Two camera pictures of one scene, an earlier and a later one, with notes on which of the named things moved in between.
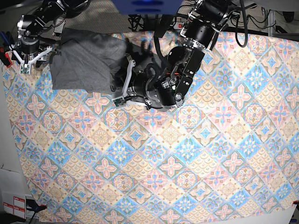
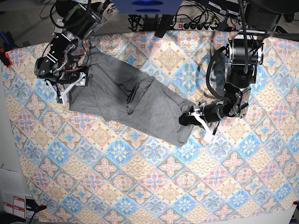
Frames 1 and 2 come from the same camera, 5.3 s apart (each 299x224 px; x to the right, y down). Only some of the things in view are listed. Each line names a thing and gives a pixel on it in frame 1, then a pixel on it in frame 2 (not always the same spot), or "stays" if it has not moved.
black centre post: (163, 25) stays
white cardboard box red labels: (12, 195) stays
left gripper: (30, 47) -> (68, 73)
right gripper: (143, 85) -> (212, 112)
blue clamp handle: (4, 37) stays
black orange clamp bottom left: (35, 207) stays
